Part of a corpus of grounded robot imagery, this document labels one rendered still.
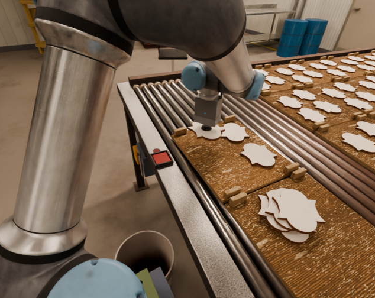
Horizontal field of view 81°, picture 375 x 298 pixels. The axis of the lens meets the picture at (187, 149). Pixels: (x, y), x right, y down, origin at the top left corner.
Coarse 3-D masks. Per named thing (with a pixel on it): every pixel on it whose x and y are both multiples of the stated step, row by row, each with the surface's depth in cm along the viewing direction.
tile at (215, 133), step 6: (192, 126) 88; (198, 126) 88; (216, 126) 88; (198, 132) 84; (204, 132) 84; (210, 132) 84; (216, 132) 84; (198, 138) 82; (204, 138) 82; (210, 138) 81; (216, 138) 82
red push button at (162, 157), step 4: (164, 152) 89; (152, 156) 87; (156, 156) 87; (160, 156) 87; (164, 156) 87; (168, 156) 87; (156, 160) 85; (160, 160) 85; (164, 160) 85; (168, 160) 85
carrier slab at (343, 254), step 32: (256, 192) 73; (320, 192) 73; (256, 224) 63; (320, 224) 64; (352, 224) 64; (288, 256) 56; (320, 256) 57; (352, 256) 57; (288, 288) 51; (320, 288) 51; (352, 288) 51
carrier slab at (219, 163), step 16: (176, 144) 95; (192, 144) 93; (208, 144) 93; (224, 144) 93; (240, 144) 93; (192, 160) 85; (208, 160) 85; (224, 160) 85; (240, 160) 85; (288, 160) 86; (208, 176) 78; (224, 176) 78; (240, 176) 78; (256, 176) 79; (272, 176) 79; (240, 192) 73
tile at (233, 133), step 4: (228, 124) 104; (232, 124) 104; (236, 124) 104; (224, 128) 101; (228, 128) 101; (232, 128) 101; (236, 128) 101; (240, 128) 101; (244, 128) 101; (224, 132) 98; (228, 132) 98; (232, 132) 98; (236, 132) 99; (240, 132) 99; (244, 132) 99; (224, 136) 96; (228, 136) 96; (232, 136) 96; (236, 136) 96; (240, 136) 96; (244, 136) 97; (248, 136) 97; (228, 140) 95; (232, 140) 94; (236, 140) 94; (240, 140) 94
